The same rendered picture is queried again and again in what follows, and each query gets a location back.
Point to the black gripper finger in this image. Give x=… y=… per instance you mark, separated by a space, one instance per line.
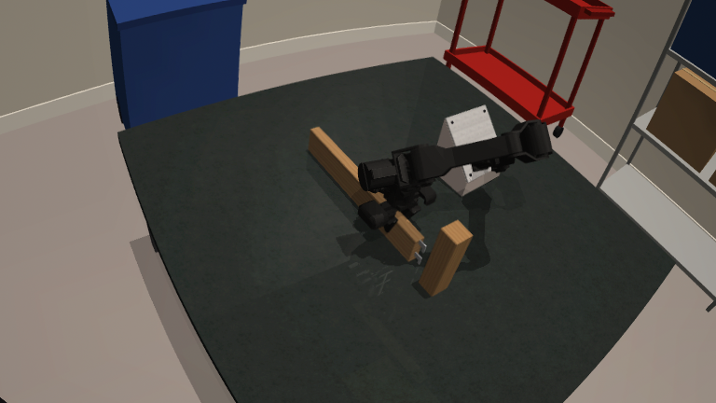
x=409 y=212
x=390 y=224

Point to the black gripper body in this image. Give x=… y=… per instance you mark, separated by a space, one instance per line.
x=376 y=216

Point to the wooden side rail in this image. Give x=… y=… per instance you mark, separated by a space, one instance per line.
x=403 y=236

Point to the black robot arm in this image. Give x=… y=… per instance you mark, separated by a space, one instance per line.
x=424 y=163

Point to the brown wooden post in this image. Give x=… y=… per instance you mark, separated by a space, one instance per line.
x=449 y=248

